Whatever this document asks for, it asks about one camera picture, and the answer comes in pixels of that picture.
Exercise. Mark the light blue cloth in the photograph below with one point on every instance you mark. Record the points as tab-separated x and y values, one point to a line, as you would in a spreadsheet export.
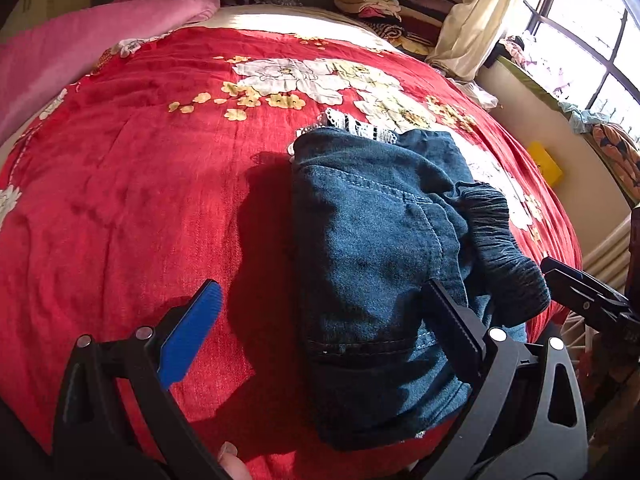
582	117

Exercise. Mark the cream curtain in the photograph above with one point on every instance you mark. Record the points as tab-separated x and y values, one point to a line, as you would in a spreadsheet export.
607	247
480	15

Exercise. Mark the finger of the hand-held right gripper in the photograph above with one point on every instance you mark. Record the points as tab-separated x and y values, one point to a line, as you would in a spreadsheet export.
587	302
565	266

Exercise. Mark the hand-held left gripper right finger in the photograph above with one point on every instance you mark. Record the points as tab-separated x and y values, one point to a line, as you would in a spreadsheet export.
452	320

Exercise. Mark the yellow box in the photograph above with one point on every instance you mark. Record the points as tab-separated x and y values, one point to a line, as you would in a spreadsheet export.
545	162

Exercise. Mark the white plastic bag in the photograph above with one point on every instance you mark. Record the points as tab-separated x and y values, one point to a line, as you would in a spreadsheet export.
475	92

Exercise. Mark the dark framed window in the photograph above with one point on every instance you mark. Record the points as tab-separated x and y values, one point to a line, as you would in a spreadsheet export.
590	20

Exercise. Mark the cream striped bed sheet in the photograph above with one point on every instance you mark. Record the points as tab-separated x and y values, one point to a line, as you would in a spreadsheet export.
285	17

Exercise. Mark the red floral blanket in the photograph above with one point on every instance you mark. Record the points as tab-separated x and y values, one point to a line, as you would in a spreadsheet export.
150	185

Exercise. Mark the blue denim garment with lace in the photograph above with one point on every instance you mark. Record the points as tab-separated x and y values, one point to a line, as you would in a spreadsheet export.
370	240

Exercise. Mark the orange patterned cushion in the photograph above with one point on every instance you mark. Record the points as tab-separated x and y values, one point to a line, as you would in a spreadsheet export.
617	155

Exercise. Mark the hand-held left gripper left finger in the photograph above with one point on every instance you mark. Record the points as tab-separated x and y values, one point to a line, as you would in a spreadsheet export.
192	330

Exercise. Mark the person's left hand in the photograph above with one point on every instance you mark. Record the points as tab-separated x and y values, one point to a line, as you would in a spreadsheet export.
235	462

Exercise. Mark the stack of folded clothes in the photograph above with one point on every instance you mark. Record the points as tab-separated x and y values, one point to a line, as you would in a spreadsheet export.
390	10

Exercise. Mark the pink blanket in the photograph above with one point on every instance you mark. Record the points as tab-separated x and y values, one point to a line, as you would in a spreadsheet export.
75	40

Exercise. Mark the purple plastic item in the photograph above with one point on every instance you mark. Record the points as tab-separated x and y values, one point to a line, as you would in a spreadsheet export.
547	67

